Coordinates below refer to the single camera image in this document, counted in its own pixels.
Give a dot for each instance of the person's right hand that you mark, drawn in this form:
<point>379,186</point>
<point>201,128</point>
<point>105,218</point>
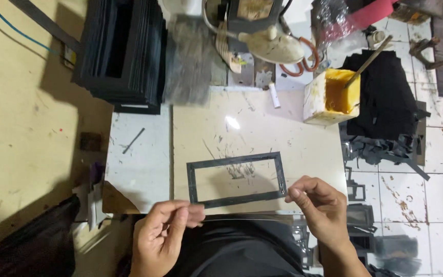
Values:
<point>325,215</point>

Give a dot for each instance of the person's left hand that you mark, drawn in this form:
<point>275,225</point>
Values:
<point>150,246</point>

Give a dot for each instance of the clear plastic sheet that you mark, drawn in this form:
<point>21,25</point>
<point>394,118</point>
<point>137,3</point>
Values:
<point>244,220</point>

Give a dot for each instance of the heap of black framed pieces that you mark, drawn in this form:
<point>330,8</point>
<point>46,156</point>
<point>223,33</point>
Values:
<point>363,227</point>

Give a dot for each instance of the brown cardboard piece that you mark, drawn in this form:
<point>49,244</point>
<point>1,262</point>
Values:
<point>115,202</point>

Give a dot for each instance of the grey paper scraps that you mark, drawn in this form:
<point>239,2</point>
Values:
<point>92,204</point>

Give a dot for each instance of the white work board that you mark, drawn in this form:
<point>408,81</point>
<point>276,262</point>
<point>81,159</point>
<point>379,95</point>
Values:
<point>140,173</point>

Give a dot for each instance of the person's black clothing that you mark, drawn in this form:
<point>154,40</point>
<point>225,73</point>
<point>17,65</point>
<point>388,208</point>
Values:
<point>240,250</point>

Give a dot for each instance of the cream cutting board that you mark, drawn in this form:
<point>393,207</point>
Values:
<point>267,127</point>

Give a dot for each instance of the thin grey strip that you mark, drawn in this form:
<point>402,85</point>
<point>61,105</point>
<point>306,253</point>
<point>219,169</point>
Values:
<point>134,140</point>

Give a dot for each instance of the black bag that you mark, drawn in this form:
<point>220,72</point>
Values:
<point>33,242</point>

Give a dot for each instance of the yellow glue container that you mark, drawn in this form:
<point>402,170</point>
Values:
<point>337,96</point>

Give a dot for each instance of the small brown block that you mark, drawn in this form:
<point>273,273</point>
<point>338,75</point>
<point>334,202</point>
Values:
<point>90,141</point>

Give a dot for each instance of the pile of black fabric scraps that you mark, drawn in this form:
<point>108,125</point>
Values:
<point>383,100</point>

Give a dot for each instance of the small white tube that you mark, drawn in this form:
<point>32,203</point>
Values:
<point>274,95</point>

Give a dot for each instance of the scuffed metal plate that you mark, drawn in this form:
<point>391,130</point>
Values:
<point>244,73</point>

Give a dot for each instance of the wooden glue stick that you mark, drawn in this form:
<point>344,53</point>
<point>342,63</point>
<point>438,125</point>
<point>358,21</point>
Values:
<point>371,57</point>

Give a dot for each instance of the cream clothes iron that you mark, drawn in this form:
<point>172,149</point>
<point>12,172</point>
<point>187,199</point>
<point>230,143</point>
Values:
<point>275,46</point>

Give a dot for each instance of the small white bottle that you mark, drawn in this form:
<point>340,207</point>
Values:
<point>376,36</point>

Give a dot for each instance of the grey translucent sheet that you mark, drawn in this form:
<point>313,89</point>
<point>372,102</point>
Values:
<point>189,61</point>

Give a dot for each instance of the coiled iron rest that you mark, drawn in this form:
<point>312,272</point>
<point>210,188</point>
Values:
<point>227,50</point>

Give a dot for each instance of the stack of black frames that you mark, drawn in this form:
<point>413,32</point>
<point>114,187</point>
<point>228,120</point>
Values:
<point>137,54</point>

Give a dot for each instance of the rusty metal tool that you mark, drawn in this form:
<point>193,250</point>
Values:
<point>425,50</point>

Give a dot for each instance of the clear plastic bag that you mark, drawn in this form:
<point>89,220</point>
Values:
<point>331,21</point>

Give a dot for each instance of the pink foam piece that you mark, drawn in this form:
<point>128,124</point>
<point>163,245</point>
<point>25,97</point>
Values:
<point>375,11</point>

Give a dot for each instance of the black rectangular frame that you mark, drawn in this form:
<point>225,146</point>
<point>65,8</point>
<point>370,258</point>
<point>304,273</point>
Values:
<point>237,160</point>

